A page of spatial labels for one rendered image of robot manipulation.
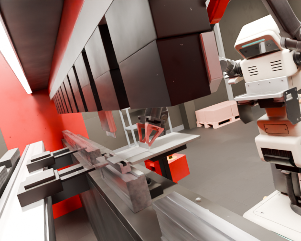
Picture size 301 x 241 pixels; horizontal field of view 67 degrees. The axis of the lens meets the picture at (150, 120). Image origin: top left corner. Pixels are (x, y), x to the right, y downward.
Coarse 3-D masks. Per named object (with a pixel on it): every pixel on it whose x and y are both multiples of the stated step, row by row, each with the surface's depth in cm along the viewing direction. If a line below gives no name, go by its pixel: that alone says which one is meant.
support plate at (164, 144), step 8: (168, 136) 90; (176, 136) 87; (184, 136) 84; (192, 136) 81; (152, 144) 84; (160, 144) 81; (168, 144) 78; (176, 144) 76; (184, 144) 77; (120, 152) 85; (144, 152) 77; (152, 152) 74; (160, 152) 73; (128, 160) 72; (136, 160) 70; (144, 160) 71
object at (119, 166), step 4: (104, 156) 88; (108, 156) 83; (112, 156) 85; (112, 164) 79; (116, 164) 74; (120, 164) 70; (124, 164) 72; (128, 164) 71; (116, 168) 75; (120, 168) 70; (124, 168) 70; (128, 168) 71; (120, 172) 71; (124, 172) 70
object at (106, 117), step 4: (100, 112) 74; (104, 112) 70; (108, 112) 70; (100, 116) 76; (104, 116) 71; (108, 116) 70; (112, 116) 70; (100, 120) 78; (104, 120) 73; (108, 120) 70; (112, 120) 70; (104, 124) 74; (108, 124) 70; (112, 124) 70; (104, 128) 76; (108, 128) 71; (112, 128) 70; (108, 132) 76; (112, 132) 72; (112, 136) 73
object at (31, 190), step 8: (88, 168) 73; (96, 168) 72; (32, 176) 68; (40, 176) 66; (48, 176) 64; (56, 176) 66; (64, 176) 71; (72, 176) 69; (24, 184) 63; (32, 184) 62; (40, 184) 63; (48, 184) 63; (56, 184) 63; (24, 192) 60; (32, 192) 61; (40, 192) 62; (48, 192) 63; (56, 192) 63; (24, 200) 60; (32, 200) 61
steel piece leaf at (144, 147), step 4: (140, 144) 83; (144, 144) 80; (148, 144) 77; (136, 148) 84; (140, 148) 82; (144, 148) 81; (148, 148) 78; (124, 152) 83; (128, 152) 81; (132, 152) 80; (136, 152) 78; (140, 152) 77; (120, 156) 78; (124, 156) 77; (128, 156) 76; (132, 156) 75
